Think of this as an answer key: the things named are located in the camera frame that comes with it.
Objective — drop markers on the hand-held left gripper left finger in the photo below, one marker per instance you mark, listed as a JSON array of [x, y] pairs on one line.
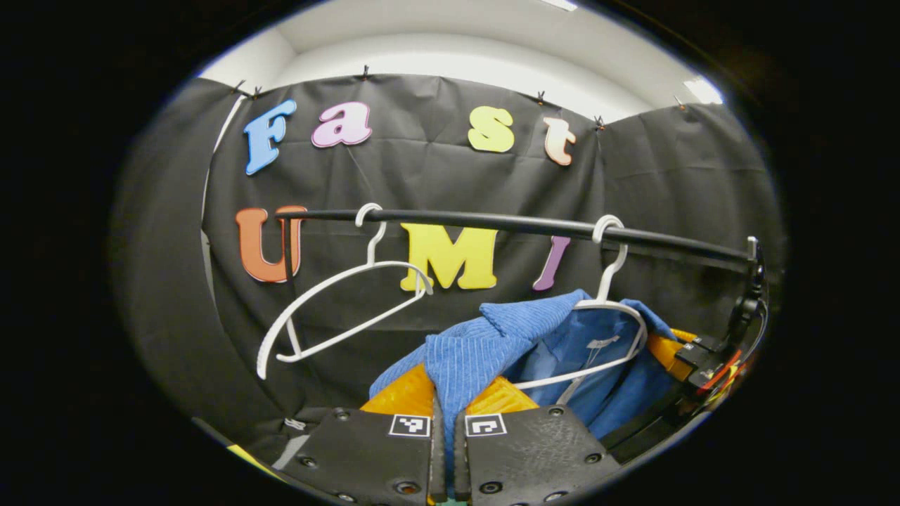
[[365, 457]]

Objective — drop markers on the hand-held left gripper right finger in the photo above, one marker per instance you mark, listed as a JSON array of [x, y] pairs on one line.
[[527, 457]]

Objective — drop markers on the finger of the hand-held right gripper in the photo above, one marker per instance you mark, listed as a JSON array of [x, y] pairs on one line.
[[664, 350], [647, 422]]

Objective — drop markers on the white plastic hanger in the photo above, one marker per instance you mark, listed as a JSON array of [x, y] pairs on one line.
[[609, 277], [373, 246]]

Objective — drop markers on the black clothes rack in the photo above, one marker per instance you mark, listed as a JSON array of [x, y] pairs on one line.
[[506, 223]]

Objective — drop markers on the ceiling light panel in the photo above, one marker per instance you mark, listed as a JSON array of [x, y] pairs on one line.
[[703, 90], [559, 4]]

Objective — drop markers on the black backdrop cloth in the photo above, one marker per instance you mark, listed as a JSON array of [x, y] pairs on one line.
[[394, 176]]

